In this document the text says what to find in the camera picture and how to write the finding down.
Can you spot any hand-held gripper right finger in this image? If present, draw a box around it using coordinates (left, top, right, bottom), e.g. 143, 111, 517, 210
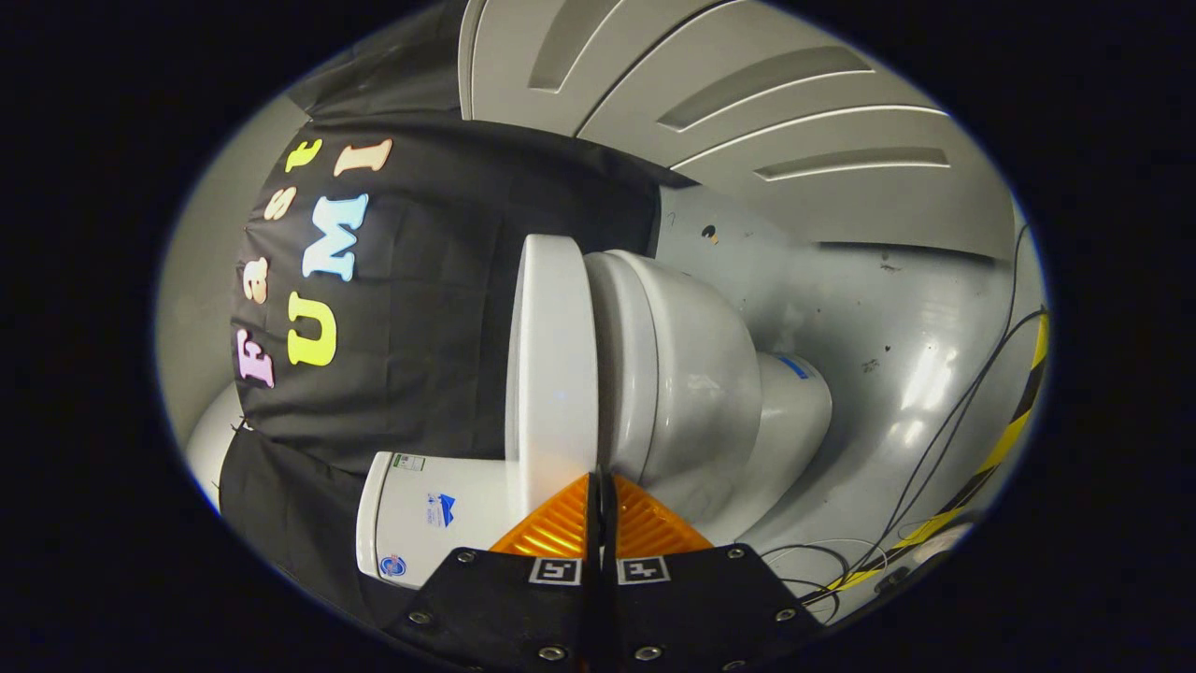
599, 471, 825, 673

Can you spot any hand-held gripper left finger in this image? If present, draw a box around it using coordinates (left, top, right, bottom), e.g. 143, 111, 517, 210
388, 473, 600, 673

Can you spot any white toilet lid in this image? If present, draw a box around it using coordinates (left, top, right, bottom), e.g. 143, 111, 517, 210
505, 234, 600, 513

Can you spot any white toilet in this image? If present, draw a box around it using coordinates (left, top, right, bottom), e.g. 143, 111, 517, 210
355, 250, 834, 591

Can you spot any black backdrop cloth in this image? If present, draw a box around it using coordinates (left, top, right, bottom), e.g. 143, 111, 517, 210
218, 0, 697, 623

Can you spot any yellow black hazard tape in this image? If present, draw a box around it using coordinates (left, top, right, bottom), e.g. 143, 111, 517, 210
822, 313, 1050, 594

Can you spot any white drawer cabinet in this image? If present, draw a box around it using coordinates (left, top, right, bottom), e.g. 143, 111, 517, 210
457, 0, 1017, 261

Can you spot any thin black cable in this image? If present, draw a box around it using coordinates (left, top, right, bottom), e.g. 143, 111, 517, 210
822, 222, 1033, 599
762, 308, 1047, 599

